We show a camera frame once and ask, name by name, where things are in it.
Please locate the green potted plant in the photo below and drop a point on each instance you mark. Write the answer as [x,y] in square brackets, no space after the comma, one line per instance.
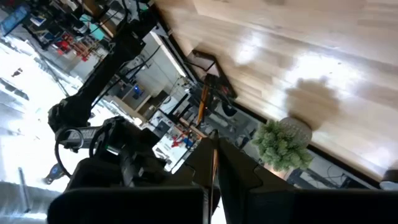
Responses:
[283,146]

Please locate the yellow wooden pencil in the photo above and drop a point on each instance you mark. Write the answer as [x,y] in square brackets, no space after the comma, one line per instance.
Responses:
[202,105]

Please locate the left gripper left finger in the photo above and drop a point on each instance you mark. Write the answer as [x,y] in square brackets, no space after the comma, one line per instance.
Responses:
[202,161]

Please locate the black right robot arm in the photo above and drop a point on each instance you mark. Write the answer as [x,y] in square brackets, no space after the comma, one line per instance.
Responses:
[93,87]

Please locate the black mesh desk organizer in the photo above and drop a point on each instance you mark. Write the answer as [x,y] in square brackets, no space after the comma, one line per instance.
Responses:
[214,84]

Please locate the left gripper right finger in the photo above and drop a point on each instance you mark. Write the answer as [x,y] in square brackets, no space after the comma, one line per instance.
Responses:
[242,180]

